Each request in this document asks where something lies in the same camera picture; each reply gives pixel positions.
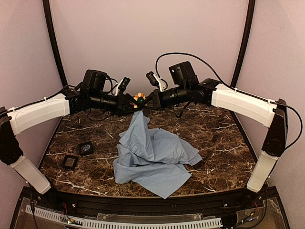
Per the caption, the plush sunflower brooch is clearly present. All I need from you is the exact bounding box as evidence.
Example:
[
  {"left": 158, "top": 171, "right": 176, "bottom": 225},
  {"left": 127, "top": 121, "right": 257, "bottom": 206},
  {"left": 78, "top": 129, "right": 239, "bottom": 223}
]
[{"left": 133, "top": 93, "right": 146, "bottom": 108}]

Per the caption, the light blue shirt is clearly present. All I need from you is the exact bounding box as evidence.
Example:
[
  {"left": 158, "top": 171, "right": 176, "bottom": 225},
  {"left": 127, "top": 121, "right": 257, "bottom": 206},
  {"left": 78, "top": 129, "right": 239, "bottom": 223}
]
[{"left": 113, "top": 111, "right": 202, "bottom": 199}]

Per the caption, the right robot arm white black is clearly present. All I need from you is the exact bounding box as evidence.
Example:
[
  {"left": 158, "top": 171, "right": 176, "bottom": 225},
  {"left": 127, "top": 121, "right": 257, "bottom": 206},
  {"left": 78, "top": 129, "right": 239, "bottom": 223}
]
[{"left": 146, "top": 62, "right": 288, "bottom": 193}]

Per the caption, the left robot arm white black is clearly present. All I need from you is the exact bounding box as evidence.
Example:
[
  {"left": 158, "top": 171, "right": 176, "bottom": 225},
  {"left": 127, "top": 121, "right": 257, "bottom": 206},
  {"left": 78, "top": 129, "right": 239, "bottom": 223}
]
[{"left": 0, "top": 70, "right": 130, "bottom": 194}]

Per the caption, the far black square tray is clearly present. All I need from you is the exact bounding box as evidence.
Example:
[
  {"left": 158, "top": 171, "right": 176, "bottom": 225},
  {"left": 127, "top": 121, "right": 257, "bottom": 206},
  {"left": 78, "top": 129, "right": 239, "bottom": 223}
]
[{"left": 77, "top": 141, "right": 94, "bottom": 156}]

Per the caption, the black square tray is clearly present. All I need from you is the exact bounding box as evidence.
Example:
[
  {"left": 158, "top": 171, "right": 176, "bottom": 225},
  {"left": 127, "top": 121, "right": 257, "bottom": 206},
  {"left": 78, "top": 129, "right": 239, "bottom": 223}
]
[
  {"left": 61, "top": 155, "right": 79, "bottom": 170},
  {"left": 77, "top": 141, "right": 94, "bottom": 156}
]

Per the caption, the near black square tray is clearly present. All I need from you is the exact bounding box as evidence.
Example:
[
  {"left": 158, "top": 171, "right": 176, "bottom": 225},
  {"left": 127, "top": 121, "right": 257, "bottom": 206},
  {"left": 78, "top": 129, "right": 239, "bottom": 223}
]
[{"left": 61, "top": 155, "right": 79, "bottom": 170}]

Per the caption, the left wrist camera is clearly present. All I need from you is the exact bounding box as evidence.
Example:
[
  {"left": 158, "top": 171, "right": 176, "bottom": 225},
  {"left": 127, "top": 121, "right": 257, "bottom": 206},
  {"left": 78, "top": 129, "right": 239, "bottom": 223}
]
[{"left": 112, "top": 77, "right": 131, "bottom": 96}]

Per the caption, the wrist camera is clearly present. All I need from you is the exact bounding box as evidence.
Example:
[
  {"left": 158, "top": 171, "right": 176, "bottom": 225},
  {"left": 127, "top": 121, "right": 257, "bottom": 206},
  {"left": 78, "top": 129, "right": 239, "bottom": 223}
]
[
  {"left": 146, "top": 71, "right": 168, "bottom": 92},
  {"left": 112, "top": 77, "right": 131, "bottom": 96}
]

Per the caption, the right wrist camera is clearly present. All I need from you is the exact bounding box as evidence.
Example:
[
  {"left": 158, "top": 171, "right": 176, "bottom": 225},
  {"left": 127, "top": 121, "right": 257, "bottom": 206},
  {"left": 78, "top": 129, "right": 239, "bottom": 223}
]
[{"left": 146, "top": 71, "right": 168, "bottom": 92}]

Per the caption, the right black frame post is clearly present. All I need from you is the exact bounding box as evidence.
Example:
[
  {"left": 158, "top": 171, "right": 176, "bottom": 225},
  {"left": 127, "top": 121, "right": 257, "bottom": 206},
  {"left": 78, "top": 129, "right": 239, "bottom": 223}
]
[{"left": 230, "top": 0, "right": 255, "bottom": 88}]

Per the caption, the black frame post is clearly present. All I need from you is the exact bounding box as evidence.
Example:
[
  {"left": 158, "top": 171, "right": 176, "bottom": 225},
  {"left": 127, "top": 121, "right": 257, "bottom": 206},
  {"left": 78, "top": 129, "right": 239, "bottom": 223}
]
[
  {"left": 42, "top": 0, "right": 68, "bottom": 87},
  {"left": 230, "top": 0, "right": 255, "bottom": 88}
]

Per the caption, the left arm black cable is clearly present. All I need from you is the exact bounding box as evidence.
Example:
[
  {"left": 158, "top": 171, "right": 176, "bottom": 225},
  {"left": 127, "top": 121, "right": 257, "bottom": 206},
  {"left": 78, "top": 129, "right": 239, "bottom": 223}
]
[{"left": 0, "top": 75, "right": 124, "bottom": 122}]

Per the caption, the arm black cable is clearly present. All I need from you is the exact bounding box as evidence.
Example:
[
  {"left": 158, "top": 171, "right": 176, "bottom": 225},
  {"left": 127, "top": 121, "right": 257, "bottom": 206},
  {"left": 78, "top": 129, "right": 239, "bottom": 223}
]
[
  {"left": 155, "top": 52, "right": 301, "bottom": 151},
  {"left": 0, "top": 75, "right": 124, "bottom": 122}
]

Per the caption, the white slotted cable duct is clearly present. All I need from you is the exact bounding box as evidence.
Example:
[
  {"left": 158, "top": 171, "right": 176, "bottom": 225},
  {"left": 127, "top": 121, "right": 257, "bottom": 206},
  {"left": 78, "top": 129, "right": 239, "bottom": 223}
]
[{"left": 34, "top": 208, "right": 223, "bottom": 229}]

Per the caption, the left black frame post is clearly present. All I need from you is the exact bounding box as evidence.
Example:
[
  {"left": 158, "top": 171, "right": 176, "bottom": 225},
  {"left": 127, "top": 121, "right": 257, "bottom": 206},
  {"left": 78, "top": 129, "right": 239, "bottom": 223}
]
[{"left": 42, "top": 0, "right": 68, "bottom": 87}]

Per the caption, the black front table rail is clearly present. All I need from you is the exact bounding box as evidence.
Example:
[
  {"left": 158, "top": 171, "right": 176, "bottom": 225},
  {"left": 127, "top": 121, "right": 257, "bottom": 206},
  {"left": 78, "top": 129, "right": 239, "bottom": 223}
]
[{"left": 44, "top": 189, "right": 263, "bottom": 216}]

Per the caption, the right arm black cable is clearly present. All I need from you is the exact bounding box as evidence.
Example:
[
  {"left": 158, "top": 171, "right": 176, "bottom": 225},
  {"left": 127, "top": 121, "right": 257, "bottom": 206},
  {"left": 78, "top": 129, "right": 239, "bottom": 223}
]
[{"left": 155, "top": 52, "right": 301, "bottom": 151}]

